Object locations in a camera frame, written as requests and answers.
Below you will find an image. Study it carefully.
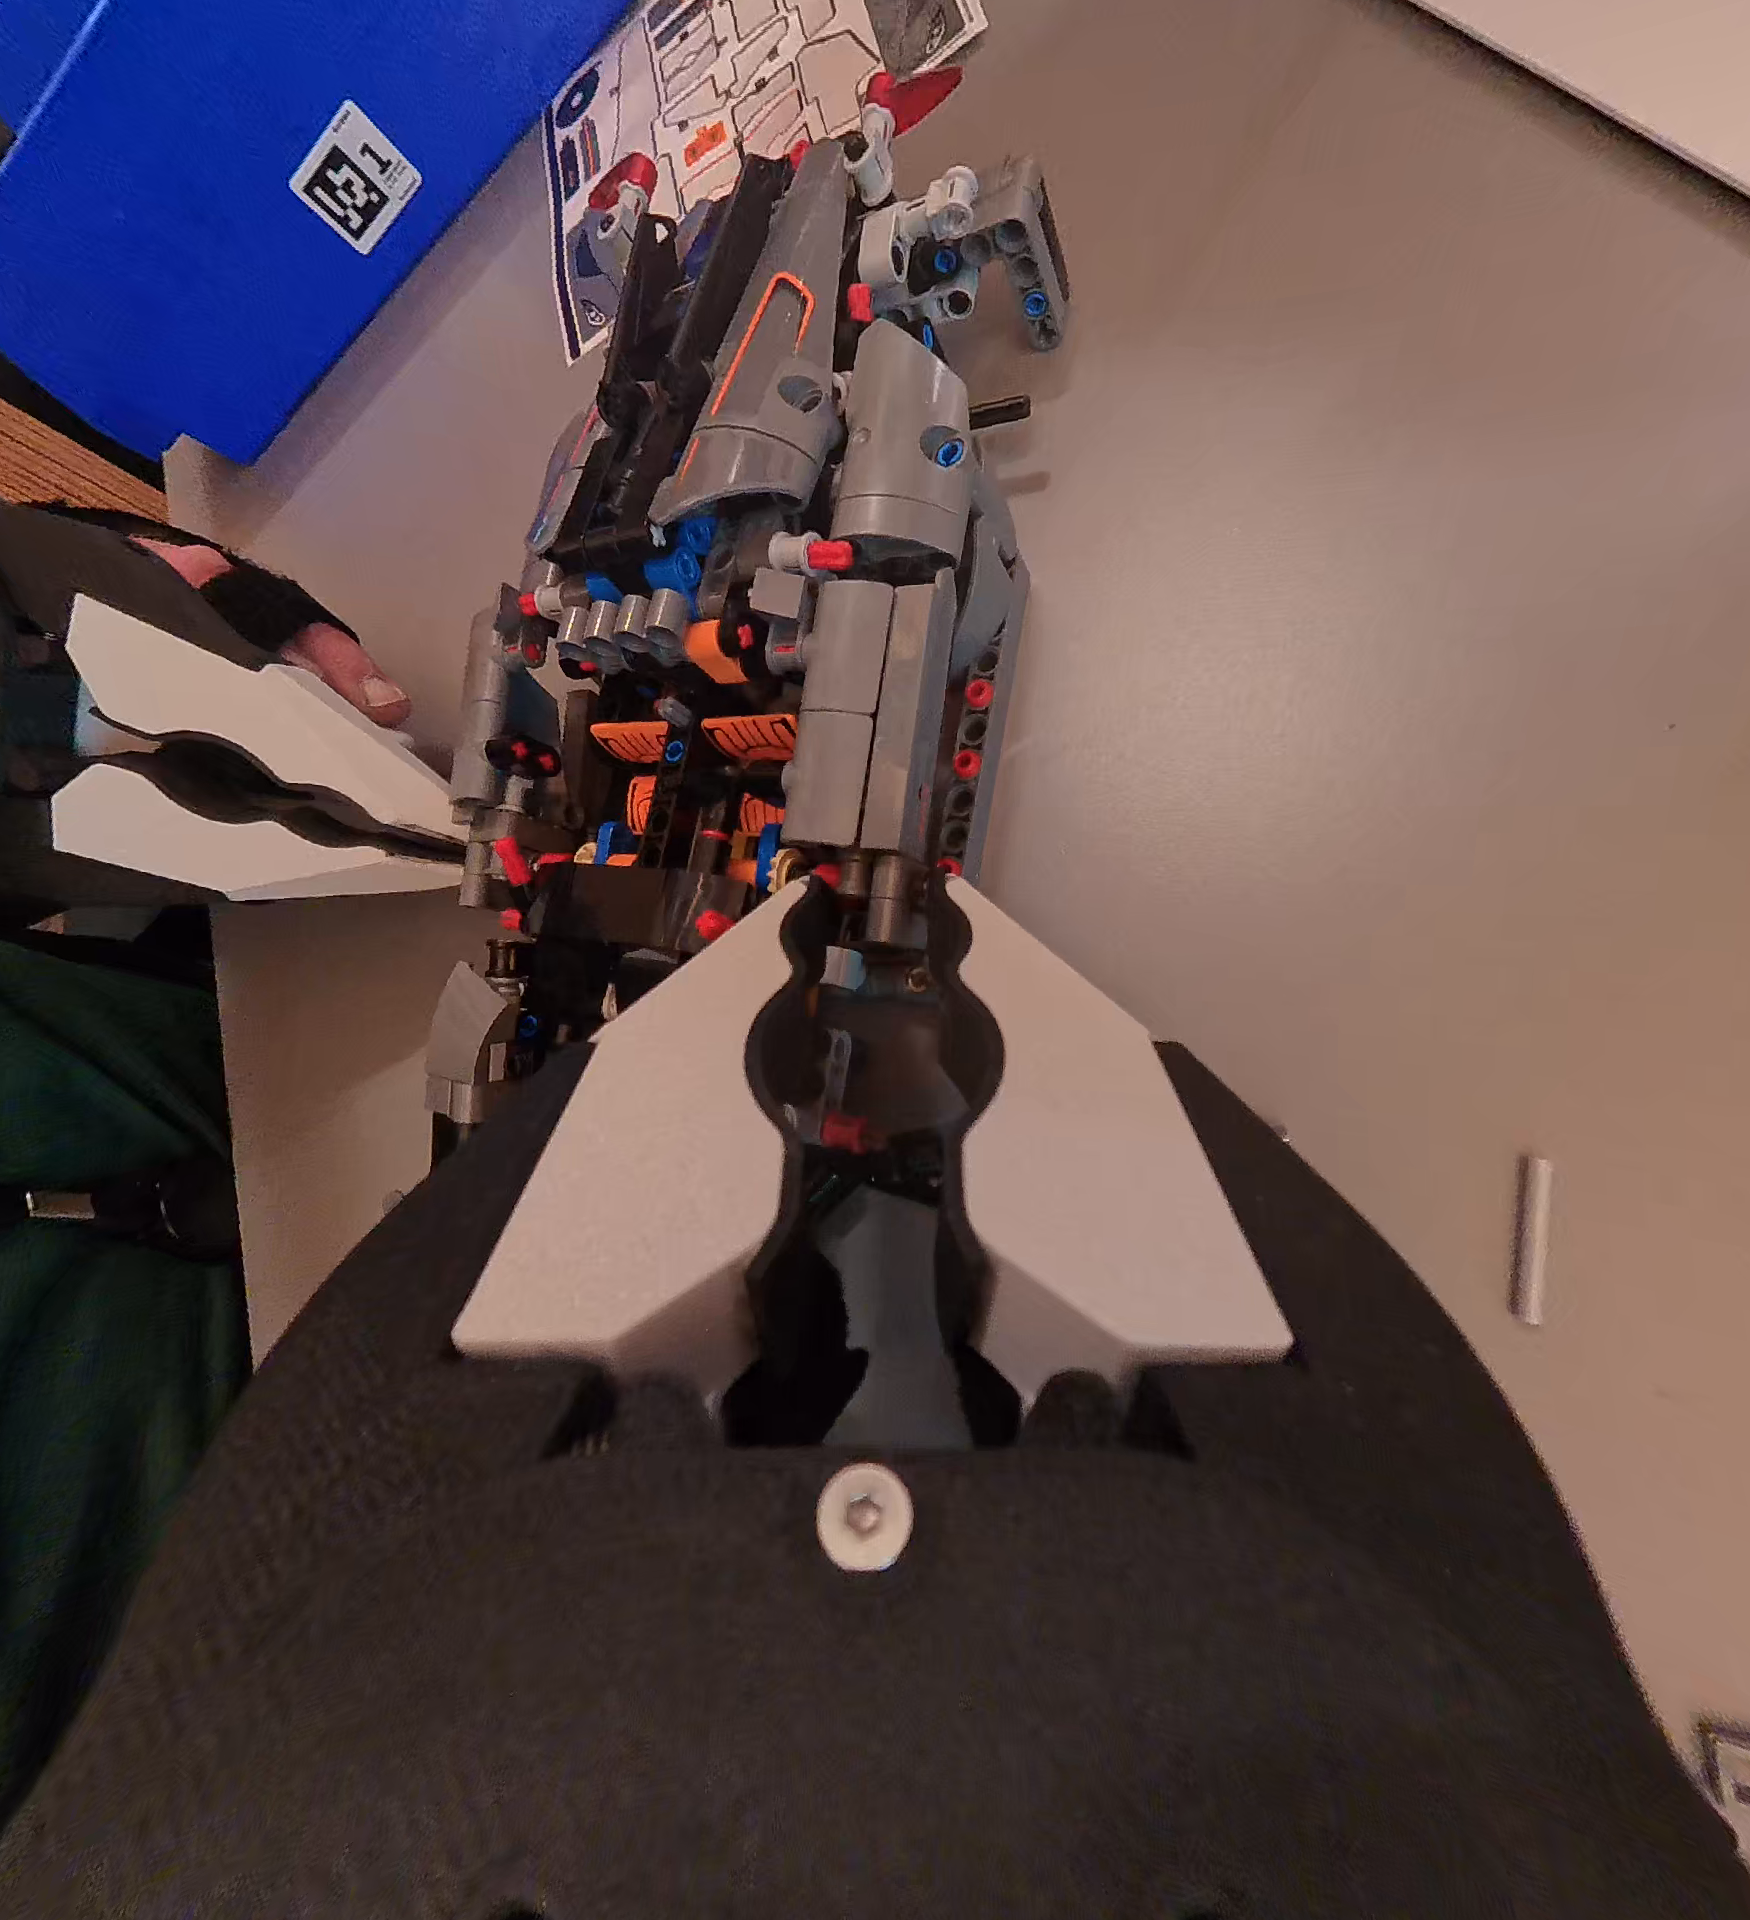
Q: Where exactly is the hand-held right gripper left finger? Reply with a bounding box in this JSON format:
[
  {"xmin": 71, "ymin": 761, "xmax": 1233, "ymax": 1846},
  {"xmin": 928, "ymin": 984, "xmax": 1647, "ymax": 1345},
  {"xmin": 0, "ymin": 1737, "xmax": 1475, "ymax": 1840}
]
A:
[{"xmin": 447, "ymin": 877, "xmax": 820, "ymax": 1416}]

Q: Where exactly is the white flat board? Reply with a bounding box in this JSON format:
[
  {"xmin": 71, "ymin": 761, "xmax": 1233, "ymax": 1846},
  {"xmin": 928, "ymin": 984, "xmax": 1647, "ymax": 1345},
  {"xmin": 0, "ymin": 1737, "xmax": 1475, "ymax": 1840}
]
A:
[{"xmin": 1416, "ymin": 0, "xmax": 1750, "ymax": 247}]

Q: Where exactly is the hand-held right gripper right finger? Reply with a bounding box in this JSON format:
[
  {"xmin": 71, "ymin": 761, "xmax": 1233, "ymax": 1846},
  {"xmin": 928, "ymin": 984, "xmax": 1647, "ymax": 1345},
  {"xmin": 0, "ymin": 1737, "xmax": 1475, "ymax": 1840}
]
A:
[{"xmin": 931, "ymin": 871, "xmax": 1297, "ymax": 1400}]

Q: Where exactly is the grey lego cylinder assembly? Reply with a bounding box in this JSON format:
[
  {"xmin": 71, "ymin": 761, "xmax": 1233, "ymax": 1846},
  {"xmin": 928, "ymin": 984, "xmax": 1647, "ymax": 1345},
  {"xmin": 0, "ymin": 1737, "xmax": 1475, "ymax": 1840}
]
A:
[{"xmin": 782, "ymin": 576, "xmax": 968, "ymax": 962}]

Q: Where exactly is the person's left hand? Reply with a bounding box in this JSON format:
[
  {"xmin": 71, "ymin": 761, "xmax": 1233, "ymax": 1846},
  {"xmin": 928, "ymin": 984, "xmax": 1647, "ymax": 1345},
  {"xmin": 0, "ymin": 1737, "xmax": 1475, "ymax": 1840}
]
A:
[{"xmin": 143, "ymin": 541, "xmax": 416, "ymax": 733}]

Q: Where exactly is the blue plastic bin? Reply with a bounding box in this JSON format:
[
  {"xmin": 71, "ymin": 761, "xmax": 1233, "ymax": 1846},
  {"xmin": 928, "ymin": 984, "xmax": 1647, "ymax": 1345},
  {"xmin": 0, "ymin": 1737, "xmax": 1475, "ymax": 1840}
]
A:
[{"xmin": 0, "ymin": 0, "xmax": 636, "ymax": 467}]

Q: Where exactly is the lego sticker sheet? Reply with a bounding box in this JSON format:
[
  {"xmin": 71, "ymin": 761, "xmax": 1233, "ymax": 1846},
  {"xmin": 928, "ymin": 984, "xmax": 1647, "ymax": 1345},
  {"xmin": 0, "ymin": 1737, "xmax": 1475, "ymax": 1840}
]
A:
[{"xmin": 544, "ymin": 0, "xmax": 990, "ymax": 365}]

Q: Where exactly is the light grey lego tube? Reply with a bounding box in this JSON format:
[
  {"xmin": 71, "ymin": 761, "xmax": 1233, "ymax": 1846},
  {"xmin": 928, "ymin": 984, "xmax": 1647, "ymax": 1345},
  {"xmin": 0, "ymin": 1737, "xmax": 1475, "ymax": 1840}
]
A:
[{"xmin": 1507, "ymin": 1156, "xmax": 1553, "ymax": 1325}]

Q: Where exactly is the large grey lego vehicle model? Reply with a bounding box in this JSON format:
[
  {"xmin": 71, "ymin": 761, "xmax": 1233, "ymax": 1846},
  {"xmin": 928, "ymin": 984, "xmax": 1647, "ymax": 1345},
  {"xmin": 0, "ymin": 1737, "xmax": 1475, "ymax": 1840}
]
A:
[{"xmin": 425, "ymin": 67, "xmax": 1074, "ymax": 1448}]

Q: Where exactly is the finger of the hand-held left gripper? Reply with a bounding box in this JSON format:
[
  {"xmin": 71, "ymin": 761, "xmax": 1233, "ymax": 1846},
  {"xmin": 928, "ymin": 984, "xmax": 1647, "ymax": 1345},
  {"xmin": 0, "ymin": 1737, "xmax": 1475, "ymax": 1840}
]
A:
[
  {"xmin": 63, "ymin": 593, "xmax": 459, "ymax": 840},
  {"xmin": 50, "ymin": 757, "xmax": 467, "ymax": 907}
]

